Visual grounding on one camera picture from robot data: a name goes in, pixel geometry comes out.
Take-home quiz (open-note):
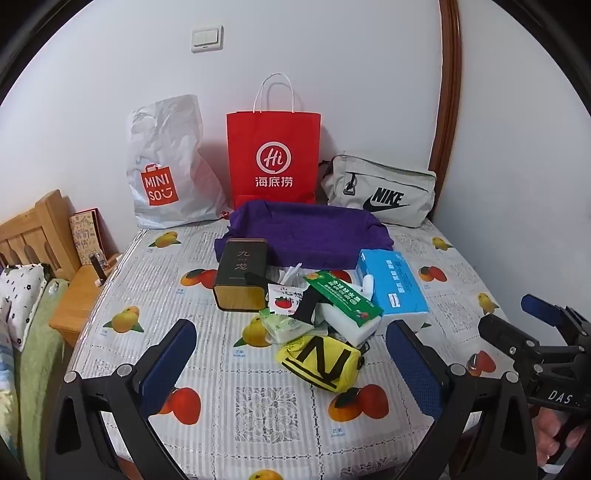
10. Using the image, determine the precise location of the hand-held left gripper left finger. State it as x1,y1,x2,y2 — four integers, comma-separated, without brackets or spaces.
46,318,198,480

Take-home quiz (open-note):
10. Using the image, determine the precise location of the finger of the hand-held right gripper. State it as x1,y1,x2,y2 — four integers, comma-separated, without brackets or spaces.
521,294,585,344
478,314,555,370

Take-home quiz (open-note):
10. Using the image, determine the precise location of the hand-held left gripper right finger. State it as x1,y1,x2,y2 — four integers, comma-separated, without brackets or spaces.
385,319,539,480

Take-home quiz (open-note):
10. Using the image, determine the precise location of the white sponge with green label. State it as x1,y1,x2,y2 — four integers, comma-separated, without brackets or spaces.
302,271,385,347

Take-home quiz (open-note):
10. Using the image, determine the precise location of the black strap with snap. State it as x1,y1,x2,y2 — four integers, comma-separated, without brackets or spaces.
244,272,325,325

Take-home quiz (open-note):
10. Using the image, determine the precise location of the green tissue packet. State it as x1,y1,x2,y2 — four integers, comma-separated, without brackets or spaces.
259,307,315,344

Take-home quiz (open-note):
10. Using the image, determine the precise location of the white sachet with tomato print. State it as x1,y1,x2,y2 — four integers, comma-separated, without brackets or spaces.
268,282,305,317

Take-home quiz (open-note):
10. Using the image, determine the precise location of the purple towel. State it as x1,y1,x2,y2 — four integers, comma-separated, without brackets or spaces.
213,200,394,271

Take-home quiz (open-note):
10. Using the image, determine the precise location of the person's right hand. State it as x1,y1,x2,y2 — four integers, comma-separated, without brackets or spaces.
531,408,591,472

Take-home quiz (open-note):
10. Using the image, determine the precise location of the blue tissue box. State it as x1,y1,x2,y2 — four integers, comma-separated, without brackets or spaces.
355,249,430,319

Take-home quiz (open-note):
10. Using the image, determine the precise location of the yellow pouch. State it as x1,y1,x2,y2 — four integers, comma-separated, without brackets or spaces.
276,335,362,394

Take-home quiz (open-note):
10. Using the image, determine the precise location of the wooden bedside table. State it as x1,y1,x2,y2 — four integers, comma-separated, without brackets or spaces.
48,253,123,347

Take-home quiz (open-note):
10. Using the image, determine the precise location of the dark tea tin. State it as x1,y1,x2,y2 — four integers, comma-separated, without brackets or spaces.
213,238,269,310

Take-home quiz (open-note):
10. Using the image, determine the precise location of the green blanket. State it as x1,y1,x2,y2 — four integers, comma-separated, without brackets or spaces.
14,277,70,467

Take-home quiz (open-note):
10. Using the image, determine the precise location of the clear plastic wrapper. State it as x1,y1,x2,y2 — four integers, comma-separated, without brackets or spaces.
277,262,303,286

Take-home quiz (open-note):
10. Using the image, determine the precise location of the illustrated book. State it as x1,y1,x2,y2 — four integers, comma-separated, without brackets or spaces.
69,209,106,266

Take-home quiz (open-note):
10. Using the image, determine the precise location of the white dotted pillow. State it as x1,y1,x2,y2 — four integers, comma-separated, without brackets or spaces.
0,263,51,352

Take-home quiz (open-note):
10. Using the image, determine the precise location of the grey waist bag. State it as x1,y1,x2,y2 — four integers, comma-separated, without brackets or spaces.
320,154,437,228

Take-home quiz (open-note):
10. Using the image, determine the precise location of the wooden headboard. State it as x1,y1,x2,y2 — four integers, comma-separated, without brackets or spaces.
0,189,81,282

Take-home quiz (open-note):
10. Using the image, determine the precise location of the white plastic shopping bag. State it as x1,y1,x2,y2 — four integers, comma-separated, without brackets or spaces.
126,95,228,229

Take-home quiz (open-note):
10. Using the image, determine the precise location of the red paper bag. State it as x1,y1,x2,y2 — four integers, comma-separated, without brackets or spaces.
226,73,321,210

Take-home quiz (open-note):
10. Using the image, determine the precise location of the brown wooden door frame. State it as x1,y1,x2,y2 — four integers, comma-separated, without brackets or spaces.
427,0,464,222

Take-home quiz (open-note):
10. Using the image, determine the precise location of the white light switch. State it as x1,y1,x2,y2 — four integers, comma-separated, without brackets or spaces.
191,25,225,53

